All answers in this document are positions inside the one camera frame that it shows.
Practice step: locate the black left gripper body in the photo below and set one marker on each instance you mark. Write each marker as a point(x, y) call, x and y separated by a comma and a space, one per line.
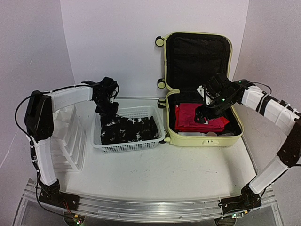
point(105, 108)

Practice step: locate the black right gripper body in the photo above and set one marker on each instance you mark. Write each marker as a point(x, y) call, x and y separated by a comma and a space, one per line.
point(221, 105)

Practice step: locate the black and white patterned garment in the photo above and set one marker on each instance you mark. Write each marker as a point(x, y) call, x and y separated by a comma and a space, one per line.
point(119, 130)

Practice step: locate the pale yellow hard-shell suitcase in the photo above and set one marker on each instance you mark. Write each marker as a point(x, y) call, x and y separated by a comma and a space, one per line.
point(190, 58)

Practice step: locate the white perforated plastic basket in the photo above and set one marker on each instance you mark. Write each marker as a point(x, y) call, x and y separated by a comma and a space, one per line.
point(128, 112)

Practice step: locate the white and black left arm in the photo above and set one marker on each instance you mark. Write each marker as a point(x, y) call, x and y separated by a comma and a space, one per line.
point(39, 129)

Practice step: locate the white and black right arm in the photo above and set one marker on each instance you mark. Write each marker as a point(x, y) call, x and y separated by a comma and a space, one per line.
point(274, 124)

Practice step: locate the beige hexagonal compact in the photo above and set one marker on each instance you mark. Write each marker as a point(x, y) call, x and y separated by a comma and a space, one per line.
point(211, 134)

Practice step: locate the grey flat case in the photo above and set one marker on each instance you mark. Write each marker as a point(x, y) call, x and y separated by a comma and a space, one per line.
point(227, 134)

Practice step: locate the white plastic drawer organizer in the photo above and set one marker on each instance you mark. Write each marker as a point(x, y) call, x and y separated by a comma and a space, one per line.
point(68, 140)

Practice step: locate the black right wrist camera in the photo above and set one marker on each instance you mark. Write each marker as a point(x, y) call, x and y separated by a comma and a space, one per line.
point(217, 82)

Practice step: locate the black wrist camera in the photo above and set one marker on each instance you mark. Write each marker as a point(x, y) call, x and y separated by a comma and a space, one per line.
point(217, 82)
point(109, 87)

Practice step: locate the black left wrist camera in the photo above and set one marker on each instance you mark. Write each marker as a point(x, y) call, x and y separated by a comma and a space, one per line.
point(109, 87)

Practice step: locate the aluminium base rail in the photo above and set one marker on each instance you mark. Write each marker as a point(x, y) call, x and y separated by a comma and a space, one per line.
point(34, 211)

